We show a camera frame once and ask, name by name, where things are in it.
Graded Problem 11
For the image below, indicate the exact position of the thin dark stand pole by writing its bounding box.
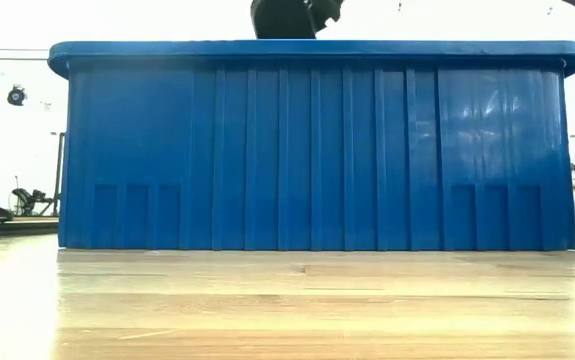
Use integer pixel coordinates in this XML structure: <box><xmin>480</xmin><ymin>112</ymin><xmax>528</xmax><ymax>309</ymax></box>
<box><xmin>54</xmin><ymin>131</ymin><xmax>66</xmax><ymax>217</ymax></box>

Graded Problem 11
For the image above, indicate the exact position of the black floor equipment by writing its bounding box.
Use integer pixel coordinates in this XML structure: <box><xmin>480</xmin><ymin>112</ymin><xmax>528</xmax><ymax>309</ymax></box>
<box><xmin>11</xmin><ymin>187</ymin><xmax>59</xmax><ymax>217</ymax></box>

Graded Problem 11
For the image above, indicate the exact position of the black aluminium frame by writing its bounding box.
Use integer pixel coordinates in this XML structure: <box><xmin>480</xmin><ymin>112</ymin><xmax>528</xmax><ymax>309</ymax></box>
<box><xmin>0</xmin><ymin>219</ymin><xmax>60</xmax><ymax>240</ymax></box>

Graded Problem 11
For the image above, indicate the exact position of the black foam slide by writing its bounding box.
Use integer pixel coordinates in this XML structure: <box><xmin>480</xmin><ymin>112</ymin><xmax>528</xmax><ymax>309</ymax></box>
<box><xmin>249</xmin><ymin>0</ymin><xmax>318</xmax><ymax>41</ymax></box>

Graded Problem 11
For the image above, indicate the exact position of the round black wall fixture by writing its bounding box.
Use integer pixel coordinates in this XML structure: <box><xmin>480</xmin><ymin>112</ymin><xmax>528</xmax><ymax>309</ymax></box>
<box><xmin>6</xmin><ymin>84</ymin><xmax>27</xmax><ymax>107</ymax></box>

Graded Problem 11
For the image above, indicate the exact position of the blue plastic bin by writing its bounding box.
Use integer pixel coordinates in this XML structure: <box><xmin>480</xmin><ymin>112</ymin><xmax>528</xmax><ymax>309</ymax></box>
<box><xmin>46</xmin><ymin>39</ymin><xmax>575</xmax><ymax>253</ymax></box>

